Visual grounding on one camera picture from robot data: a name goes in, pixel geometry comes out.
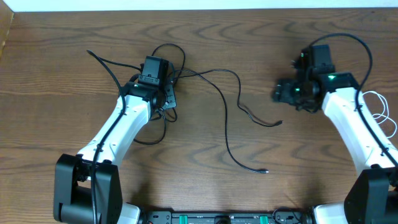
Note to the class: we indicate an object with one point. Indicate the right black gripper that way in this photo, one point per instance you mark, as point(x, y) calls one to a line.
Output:
point(280, 93)

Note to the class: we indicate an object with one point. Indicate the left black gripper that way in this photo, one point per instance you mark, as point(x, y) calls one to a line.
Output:
point(171, 91)

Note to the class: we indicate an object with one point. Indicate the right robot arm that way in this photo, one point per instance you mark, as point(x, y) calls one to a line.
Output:
point(373, 197)

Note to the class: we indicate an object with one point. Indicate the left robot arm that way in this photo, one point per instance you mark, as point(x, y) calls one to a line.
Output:
point(87, 185)

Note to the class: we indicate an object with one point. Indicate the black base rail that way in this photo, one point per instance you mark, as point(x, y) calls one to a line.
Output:
point(281, 215)

